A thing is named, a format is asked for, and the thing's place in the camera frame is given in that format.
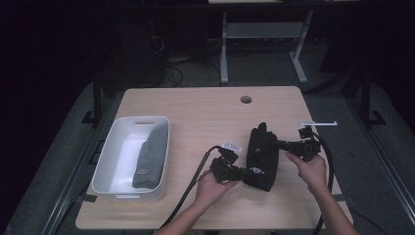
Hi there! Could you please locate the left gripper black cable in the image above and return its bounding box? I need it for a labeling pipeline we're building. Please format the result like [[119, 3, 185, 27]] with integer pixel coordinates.
[[159, 145, 227, 231]]

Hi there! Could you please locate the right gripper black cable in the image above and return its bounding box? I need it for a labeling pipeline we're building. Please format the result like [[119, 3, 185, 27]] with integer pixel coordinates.
[[307, 129, 336, 235]]

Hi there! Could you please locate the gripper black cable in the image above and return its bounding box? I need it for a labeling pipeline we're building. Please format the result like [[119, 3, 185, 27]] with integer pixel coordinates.
[[307, 129, 336, 235], [159, 145, 227, 231]]

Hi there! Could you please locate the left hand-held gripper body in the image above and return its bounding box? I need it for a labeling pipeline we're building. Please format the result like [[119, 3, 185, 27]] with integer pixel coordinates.
[[209, 141, 243, 184]]

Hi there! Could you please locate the black floor cable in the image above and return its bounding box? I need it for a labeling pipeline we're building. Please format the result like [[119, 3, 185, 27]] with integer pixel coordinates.
[[348, 208, 390, 235]]

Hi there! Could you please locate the grey knit mitten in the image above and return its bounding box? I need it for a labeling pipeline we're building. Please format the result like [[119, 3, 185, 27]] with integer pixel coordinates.
[[131, 122, 170, 191]]

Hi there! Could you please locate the white plastic basket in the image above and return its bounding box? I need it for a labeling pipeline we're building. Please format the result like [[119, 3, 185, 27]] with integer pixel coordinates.
[[91, 116, 171, 203]]

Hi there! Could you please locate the black metal stand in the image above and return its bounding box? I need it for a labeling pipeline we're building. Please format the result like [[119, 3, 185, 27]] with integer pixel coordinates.
[[81, 70, 103, 125], [359, 67, 388, 127]]

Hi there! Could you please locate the tangle of floor cables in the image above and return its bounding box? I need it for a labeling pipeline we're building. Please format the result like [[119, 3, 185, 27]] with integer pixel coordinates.
[[148, 33, 223, 88]]

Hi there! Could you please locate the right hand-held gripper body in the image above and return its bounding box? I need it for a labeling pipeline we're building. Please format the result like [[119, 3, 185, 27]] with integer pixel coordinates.
[[287, 120, 338, 164]]

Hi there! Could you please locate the aluminium floor rail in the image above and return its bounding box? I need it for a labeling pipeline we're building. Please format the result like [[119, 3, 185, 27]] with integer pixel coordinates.
[[346, 97, 415, 226], [41, 97, 115, 235]]

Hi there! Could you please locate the white metal desk frame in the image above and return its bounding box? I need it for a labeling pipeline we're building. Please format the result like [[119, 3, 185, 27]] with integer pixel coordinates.
[[208, 0, 360, 85]]

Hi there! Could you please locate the black glove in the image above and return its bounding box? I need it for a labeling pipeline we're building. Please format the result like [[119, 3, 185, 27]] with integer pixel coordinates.
[[243, 121, 280, 193], [244, 121, 280, 192]]

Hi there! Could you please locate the person's left hand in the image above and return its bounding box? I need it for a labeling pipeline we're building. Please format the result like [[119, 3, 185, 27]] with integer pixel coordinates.
[[194, 169, 241, 210]]

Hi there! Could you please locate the grey tape strip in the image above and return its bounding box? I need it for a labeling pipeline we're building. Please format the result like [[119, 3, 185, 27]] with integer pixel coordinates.
[[333, 193, 354, 203], [77, 193, 99, 204]]

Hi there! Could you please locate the person's right hand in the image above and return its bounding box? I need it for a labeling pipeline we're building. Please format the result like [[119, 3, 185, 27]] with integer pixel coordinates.
[[285, 151, 328, 194]]

